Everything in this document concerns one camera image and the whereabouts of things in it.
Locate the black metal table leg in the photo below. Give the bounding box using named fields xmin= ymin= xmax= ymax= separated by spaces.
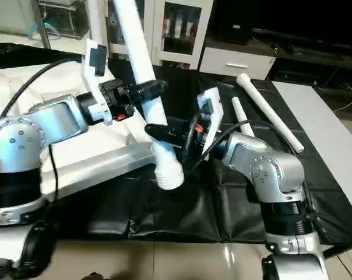
xmin=322 ymin=242 xmax=352 ymax=260

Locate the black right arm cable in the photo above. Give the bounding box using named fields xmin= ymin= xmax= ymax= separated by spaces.
xmin=184 ymin=120 xmax=302 ymax=170

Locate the white drawer unit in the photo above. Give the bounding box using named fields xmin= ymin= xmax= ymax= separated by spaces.
xmin=199 ymin=45 xmax=277 ymax=81

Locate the white side board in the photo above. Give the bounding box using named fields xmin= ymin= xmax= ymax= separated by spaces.
xmin=273 ymin=82 xmax=352 ymax=225

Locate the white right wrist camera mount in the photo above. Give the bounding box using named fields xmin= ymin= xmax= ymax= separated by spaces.
xmin=198 ymin=87 xmax=225 ymax=159

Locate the grey metal storage rack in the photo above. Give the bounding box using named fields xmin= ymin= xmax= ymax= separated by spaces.
xmin=39 ymin=0 xmax=88 ymax=39

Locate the white plastic table leg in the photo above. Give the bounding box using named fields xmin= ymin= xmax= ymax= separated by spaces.
xmin=109 ymin=0 xmax=185 ymax=191
xmin=236 ymin=73 xmax=305 ymax=153
xmin=86 ymin=0 xmax=110 ymax=44
xmin=231 ymin=96 xmax=256 ymax=138

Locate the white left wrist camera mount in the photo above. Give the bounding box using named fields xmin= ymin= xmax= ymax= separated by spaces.
xmin=80 ymin=38 xmax=116 ymax=127

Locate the white glass door cabinet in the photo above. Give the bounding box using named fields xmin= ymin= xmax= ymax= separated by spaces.
xmin=106 ymin=0 xmax=214 ymax=69

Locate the black plastic mat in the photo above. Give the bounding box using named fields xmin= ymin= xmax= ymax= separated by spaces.
xmin=0 ymin=47 xmax=352 ymax=244

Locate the teal small stool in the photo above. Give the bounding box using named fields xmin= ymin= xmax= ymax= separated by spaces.
xmin=27 ymin=23 xmax=50 ymax=39

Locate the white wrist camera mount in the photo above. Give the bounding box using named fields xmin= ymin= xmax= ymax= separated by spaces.
xmin=198 ymin=87 xmax=225 ymax=159
xmin=80 ymin=38 xmax=116 ymax=127

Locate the white plastic table top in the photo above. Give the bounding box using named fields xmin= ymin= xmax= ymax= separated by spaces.
xmin=0 ymin=64 xmax=159 ymax=199

